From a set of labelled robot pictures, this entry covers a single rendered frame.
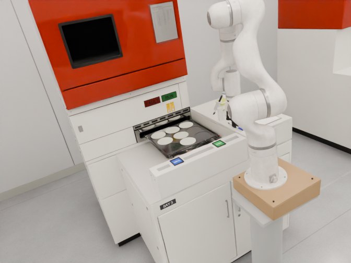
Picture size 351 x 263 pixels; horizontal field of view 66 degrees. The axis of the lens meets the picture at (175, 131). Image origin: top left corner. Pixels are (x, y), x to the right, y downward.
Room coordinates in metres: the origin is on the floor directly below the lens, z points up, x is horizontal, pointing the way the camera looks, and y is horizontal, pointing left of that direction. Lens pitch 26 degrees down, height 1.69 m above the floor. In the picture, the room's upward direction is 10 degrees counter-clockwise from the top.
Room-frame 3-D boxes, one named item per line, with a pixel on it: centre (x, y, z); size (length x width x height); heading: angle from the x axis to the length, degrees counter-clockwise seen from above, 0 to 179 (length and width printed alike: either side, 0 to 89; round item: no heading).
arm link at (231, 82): (1.42, -0.35, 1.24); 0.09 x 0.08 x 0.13; 75
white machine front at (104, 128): (1.71, 0.24, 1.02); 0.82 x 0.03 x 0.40; 113
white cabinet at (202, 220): (1.51, -0.14, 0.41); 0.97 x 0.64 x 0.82; 113
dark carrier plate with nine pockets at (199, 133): (1.57, -0.02, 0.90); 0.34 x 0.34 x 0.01; 23
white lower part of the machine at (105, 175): (2.02, 0.37, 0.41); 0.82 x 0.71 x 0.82; 113
